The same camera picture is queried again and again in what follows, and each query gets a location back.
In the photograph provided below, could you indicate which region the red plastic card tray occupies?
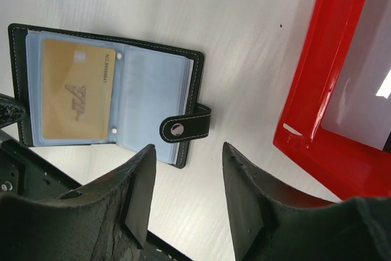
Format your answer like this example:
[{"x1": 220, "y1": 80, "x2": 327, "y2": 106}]
[{"x1": 272, "y1": 0, "x2": 391, "y2": 202}]

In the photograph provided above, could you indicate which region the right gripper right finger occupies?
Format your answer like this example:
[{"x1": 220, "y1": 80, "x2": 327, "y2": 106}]
[{"x1": 222, "y1": 143, "x2": 390, "y2": 260}]

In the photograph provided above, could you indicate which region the white card stack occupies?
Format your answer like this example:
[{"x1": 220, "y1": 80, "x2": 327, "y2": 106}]
[{"x1": 321, "y1": 0, "x2": 390, "y2": 152}]

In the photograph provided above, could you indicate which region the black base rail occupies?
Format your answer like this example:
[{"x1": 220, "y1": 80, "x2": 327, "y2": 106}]
[{"x1": 1, "y1": 131, "x2": 81, "y2": 200}]

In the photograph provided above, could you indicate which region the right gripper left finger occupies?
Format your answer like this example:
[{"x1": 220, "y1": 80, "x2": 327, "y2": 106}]
[{"x1": 1, "y1": 145, "x2": 156, "y2": 260}]

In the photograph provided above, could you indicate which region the black leather card holder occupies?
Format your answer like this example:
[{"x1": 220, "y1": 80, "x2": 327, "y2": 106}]
[{"x1": 8, "y1": 23, "x2": 211, "y2": 168}]

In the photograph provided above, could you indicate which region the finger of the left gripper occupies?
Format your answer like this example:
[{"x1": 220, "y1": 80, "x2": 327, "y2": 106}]
[{"x1": 0, "y1": 94, "x2": 27, "y2": 128}]

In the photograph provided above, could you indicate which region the gold black-striped credit card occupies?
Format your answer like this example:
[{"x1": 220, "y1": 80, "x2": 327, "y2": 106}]
[{"x1": 42, "y1": 39, "x2": 116, "y2": 139}]

